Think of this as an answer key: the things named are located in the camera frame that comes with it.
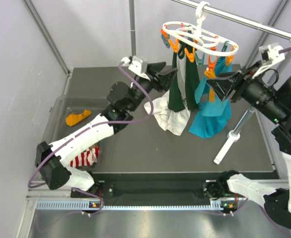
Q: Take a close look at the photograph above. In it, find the green white sock pair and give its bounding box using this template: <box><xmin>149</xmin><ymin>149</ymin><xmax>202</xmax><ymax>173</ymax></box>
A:
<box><xmin>153</xmin><ymin>43</ymin><xmax>200</xmax><ymax>136</ymax></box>

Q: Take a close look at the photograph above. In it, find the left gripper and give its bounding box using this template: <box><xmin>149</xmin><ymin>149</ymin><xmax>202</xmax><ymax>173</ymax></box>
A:
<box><xmin>128</xmin><ymin>62</ymin><xmax>178</xmax><ymax>113</ymax></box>

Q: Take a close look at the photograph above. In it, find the orange sock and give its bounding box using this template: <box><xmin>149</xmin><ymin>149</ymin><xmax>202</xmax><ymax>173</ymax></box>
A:
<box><xmin>65</xmin><ymin>110</ymin><xmax>92</xmax><ymax>126</ymax></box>
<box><xmin>204</xmin><ymin>69</ymin><xmax>217</xmax><ymax>103</ymax></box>

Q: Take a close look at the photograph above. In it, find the clear plastic bin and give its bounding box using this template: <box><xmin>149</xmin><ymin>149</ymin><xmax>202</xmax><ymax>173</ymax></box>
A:
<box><xmin>35</xmin><ymin>96</ymin><xmax>109</xmax><ymax>167</ymax></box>

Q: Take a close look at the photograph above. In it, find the blue sock pair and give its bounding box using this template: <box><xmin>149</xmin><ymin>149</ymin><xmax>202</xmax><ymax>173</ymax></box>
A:
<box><xmin>189</xmin><ymin>57</ymin><xmax>233</xmax><ymax>138</ymax></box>

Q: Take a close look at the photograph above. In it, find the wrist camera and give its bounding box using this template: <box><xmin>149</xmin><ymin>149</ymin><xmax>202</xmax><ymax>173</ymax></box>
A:
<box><xmin>258</xmin><ymin>43</ymin><xmax>289</xmax><ymax>76</ymax></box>
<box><xmin>128</xmin><ymin>56</ymin><xmax>148</xmax><ymax>76</ymax></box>

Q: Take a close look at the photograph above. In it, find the slotted cable duct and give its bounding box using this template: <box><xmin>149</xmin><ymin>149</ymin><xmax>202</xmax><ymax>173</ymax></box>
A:
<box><xmin>36</xmin><ymin>199</ymin><xmax>237</xmax><ymax>211</ymax></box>

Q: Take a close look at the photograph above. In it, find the red white striped sock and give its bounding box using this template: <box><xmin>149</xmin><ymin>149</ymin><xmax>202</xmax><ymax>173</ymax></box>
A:
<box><xmin>70</xmin><ymin>147</ymin><xmax>100</xmax><ymax>168</ymax></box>

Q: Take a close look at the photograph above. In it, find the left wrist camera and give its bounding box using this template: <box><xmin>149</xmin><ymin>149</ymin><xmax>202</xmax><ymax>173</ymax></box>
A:
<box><xmin>128</xmin><ymin>56</ymin><xmax>148</xmax><ymax>76</ymax></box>

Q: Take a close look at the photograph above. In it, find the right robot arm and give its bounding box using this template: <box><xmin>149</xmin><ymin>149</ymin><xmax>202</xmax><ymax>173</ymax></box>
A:
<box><xmin>207</xmin><ymin>69</ymin><xmax>291</xmax><ymax>230</ymax></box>

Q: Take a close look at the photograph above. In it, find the white clip hanger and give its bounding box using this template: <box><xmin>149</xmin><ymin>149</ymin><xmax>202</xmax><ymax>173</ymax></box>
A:
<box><xmin>161</xmin><ymin>1</ymin><xmax>239</xmax><ymax>68</ymax></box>

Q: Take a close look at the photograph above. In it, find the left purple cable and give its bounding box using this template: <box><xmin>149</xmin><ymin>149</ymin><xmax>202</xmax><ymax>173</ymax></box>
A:
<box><xmin>27</xmin><ymin>57</ymin><xmax>154</xmax><ymax>208</ymax></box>

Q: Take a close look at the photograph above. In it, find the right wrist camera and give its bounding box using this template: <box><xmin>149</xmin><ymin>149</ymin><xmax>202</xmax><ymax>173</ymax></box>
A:
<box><xmin>258</xmin><ymin>43</ymin><xmax>289</xmax><ymax>76</ymax></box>

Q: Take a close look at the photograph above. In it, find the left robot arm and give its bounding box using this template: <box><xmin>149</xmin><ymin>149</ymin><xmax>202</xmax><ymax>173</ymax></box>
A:
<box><xmin>35</xmin><ymin>59</ymin><xmax>177</xmax><ymax>197</ymax></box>

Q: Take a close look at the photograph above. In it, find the metal clothes rack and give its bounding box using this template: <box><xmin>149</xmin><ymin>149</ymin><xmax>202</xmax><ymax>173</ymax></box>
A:
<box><xmin>114</xmin><ymin>0</ymin><xmax>291</xmax><ymax>165</ymax></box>

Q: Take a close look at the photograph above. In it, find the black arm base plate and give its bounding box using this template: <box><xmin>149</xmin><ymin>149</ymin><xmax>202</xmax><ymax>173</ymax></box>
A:
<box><xmin>72</xmin><ymin>180</ymin><xmax>231</xmax><ymax>199</ymax></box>

